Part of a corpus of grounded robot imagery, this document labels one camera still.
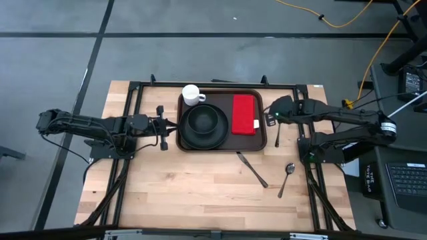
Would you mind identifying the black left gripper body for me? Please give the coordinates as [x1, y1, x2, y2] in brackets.
[146, 105, 169, 151]

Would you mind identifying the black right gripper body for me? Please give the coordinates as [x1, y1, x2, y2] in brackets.
[264, 95, 303, 127]

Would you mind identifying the dark metal fork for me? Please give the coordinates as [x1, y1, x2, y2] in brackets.
[274, 122, 283, 148]

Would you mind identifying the black bowl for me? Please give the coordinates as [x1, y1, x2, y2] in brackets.
[186, 105, 220, 135]

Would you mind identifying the black round plate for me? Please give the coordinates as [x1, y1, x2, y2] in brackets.
[179, 103, 230, 150]

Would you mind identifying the white ceramic mug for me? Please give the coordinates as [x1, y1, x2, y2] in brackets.
[181, 84, 207, 107]

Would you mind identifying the red napkin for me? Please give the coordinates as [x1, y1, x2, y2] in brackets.
[231, 94, 260, 136]

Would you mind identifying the dark metal knife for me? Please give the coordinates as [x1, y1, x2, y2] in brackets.
[236, 151, 269, 189]

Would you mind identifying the brown plastic tray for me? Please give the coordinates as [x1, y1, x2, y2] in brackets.
[175, 88, 268, 153]

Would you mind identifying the dark metal spoon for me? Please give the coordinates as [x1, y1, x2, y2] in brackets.
[277, 163, 296, 199]

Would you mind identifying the white paper sheet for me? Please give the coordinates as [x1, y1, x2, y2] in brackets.
[342, 143, 361, 177]

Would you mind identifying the black printed tote bag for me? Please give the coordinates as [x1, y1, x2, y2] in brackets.
[363, 162, 383, 201]

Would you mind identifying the white rod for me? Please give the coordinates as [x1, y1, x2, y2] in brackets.
[386, 89, 427, 117]

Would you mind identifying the dark grey side desk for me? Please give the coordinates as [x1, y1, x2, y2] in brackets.
[370, 63, 427, 234]

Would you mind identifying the black desk leg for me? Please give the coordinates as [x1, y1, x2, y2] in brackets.
[382, 0, 427, 76]

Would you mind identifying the black laptop keyboard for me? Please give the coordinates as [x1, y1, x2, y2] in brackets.
[386, 162, 427, 214]

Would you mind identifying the grey furniture foot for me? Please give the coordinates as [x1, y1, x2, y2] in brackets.
[0, 145, 27, 161]

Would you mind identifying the black gantry crossbar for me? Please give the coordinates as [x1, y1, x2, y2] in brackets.
[0, 223, 427, 240]

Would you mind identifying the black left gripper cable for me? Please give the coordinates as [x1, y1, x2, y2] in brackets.
[131, 118, 159, 154]

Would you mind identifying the black aluminium table frame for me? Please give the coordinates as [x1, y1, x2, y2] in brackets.
[76, 73, 356, 234]

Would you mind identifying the yellow extension cable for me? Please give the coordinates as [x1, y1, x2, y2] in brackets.
[356, 0, 423, 101]
[275, 0, 374, 29]

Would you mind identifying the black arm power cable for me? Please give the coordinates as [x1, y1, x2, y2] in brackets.
[39, 133, 93, 166]

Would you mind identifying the silver gantry bracket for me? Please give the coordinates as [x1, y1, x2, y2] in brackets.
[105, 229, 143, 240]
[289, 232, 330, 240]

